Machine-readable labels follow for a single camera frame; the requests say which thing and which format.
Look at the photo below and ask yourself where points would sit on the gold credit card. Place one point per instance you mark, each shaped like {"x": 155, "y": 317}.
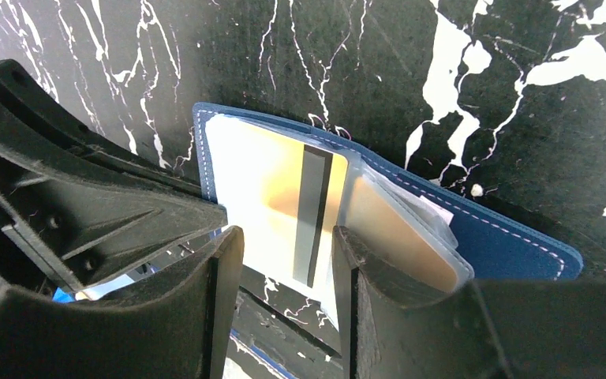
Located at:
{"x": 285, "y": 194}
{"x": 396, "y": 234}

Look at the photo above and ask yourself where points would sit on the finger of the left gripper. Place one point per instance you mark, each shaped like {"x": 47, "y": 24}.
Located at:
{"x": 23, "y": 96}
{"x": 80, "y": 223}

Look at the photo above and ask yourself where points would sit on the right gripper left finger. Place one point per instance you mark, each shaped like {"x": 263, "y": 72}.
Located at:
{"x": 173, "y": 324}

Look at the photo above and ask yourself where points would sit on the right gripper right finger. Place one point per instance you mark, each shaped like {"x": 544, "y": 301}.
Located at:
{"x": 394, "y": 326}

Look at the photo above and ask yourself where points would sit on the blue leather card holder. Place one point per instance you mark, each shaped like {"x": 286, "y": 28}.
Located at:
{"x": 494, "y": 246}

